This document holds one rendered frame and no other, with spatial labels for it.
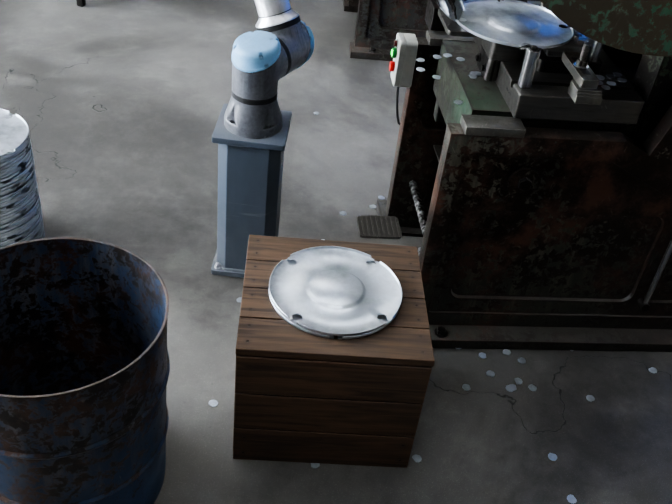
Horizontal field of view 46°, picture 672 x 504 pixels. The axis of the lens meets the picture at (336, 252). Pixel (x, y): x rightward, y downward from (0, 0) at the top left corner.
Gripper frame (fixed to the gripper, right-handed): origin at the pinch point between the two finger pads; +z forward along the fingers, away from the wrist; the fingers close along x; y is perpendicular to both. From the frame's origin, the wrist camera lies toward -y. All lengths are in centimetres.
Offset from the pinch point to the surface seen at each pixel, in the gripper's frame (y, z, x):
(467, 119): 23.3, 13.9, -6.0
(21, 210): -5, 11, -124
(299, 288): 49, 23, -53
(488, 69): 4.7, 14.5, 3.9
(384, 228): 1, 54, -34
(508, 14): -3.5, 6.7, 12.9
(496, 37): 9.5, 4.4, 6.7
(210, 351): 33, 48, -85
